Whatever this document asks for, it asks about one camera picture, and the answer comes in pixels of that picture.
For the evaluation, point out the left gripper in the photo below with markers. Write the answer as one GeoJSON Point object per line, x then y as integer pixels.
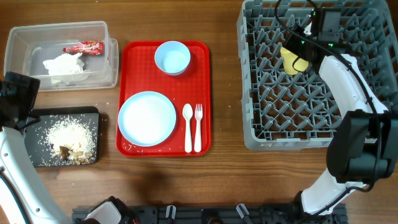
{"type": "Point", "coordinates": [27, 94]}

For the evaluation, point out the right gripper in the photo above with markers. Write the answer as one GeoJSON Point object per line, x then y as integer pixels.
{"type": "Point", "coordinates": [290, 44]}

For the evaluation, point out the yellow plastic cup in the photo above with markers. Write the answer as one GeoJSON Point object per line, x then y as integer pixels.
{"type": "Point", "coordinates": [293, 63]}

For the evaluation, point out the white napkin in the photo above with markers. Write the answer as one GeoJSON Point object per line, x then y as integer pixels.
{"type": "Point", "coordinates": [66, 68]}

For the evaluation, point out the food scraps and rice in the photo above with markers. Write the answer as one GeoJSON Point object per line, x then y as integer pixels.
{"type": "Point", "coordinates": [71, 140]}

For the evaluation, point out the red snack wrapper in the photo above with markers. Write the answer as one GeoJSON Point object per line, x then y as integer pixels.
{"type": "Point", "coordinates": [86, 48]}

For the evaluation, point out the large light blue plate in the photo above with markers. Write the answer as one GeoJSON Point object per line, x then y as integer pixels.
{"type": "Point", "coordinates": [147, 118]}

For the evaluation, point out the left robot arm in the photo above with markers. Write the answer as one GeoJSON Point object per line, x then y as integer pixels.
{"type": "Point", "coordinates": [24, 197]}

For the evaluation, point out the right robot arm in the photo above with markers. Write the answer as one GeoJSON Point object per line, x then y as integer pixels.
{"type": "Point", "coordinates": [364, 148]}

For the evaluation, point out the black food waste tray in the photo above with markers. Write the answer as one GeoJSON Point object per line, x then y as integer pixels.
{"type": "Point", "coordinates": [40, 124]}

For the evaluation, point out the clear plastic waste bin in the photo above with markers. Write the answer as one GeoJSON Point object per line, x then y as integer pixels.
{"type": "Point", "coordinates": [28, 47]}

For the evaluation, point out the grey dishwasher rack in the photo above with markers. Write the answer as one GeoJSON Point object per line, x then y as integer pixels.
{"type": "Point", "coordinates": [294, 112]}

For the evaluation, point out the red serving tray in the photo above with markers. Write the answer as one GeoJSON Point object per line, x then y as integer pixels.
{"type": "Point", "coordinates": [140, 73]}

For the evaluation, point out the white plastic fork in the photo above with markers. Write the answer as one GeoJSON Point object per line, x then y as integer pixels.
{"type": "Point", "coordinates": [198, 117]}

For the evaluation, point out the small light blue bowl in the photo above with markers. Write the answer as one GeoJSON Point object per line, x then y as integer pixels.
{"type": "Point", "coordinates": [172, 57]}

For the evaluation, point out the white plastic spoon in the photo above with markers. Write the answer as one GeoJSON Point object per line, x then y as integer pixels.
{"type": "Point", "coordinates": [187, 113]}

